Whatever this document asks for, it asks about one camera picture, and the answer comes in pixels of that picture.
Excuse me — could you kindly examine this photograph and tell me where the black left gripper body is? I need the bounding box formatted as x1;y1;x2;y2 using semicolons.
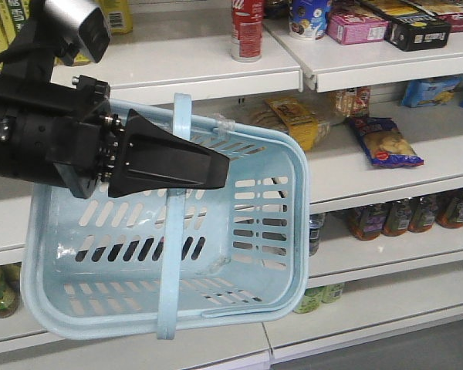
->
7;76;110;198

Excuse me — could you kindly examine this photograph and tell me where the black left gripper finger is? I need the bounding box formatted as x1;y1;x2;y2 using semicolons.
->
108;109;230;198

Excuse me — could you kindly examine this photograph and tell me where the light blue plastic basket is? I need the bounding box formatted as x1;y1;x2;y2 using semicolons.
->
20;96;309;340

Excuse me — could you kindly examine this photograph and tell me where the red coke bottle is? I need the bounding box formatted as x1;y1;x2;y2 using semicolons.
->
231;0;264;62

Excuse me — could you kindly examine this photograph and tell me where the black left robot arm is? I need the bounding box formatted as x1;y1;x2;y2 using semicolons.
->
0;1;229;199

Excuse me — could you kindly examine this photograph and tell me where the white store shelf unit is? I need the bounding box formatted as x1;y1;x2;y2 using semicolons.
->
0;1;463;369

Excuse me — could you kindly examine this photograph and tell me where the yellow label biscuit pack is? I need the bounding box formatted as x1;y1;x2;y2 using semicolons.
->
247;96;331;151

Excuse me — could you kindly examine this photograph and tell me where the blue white cup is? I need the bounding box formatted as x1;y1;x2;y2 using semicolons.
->
289;0;332;41

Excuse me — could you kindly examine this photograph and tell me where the blue chips bag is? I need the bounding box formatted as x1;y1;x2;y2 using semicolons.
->
346;116;424;168

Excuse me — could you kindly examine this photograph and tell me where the pink snack box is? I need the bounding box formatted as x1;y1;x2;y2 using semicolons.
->
327;11;388;45

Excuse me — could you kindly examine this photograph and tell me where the black snack box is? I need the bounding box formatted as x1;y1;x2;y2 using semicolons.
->
360;0;452;52

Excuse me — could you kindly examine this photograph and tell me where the black cable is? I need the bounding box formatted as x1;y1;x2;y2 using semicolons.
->
0;45;39;84

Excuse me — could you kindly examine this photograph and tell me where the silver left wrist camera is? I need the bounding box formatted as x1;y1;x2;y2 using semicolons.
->
43;1;111;66

